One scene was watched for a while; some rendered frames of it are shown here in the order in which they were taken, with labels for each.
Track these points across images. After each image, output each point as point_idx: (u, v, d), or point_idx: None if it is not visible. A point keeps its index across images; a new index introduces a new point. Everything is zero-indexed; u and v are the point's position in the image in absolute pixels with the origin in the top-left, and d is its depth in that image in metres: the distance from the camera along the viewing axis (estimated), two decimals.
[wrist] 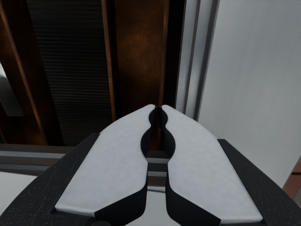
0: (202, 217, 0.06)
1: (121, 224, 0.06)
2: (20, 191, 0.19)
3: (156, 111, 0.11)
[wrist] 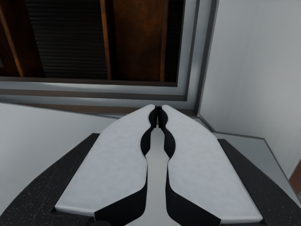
0: (202, 217, 0.06)
1: (121, 224, 0.06)
2: None
3: (156, 111, 0.11)
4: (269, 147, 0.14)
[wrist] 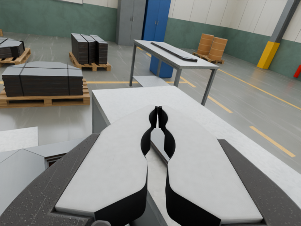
0: (202, 217, 0.06)
1: (121, 224, 0.06)
2: None
3: (156, 111, 0.11)
4: None
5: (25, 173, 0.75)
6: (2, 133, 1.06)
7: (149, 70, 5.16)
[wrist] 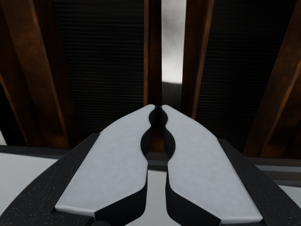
0: (202, 217, 0.06)
1: (121, 224, 0.06)
2: None
3: (156, 111, 0.11)
4: None
5: None
6: None
7: None
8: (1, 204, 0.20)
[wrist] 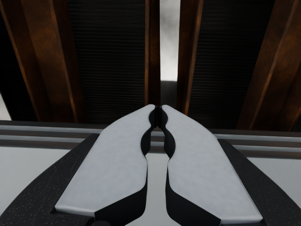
0: (202, 217, 0.06)
1: (121, 224, 0.06)
2: None
3: (156, 111, 0.11)
4: None
5: None
6: None
7: None
8: None
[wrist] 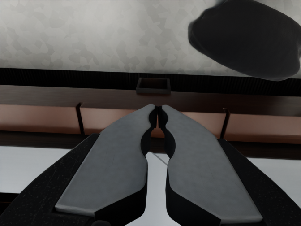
0: (202, 217, 0.06)
1: (121, 224, 0.06)
2: None
3: (156, 111, 0.11)
4: None
5: None
6: None
7: None
8: None
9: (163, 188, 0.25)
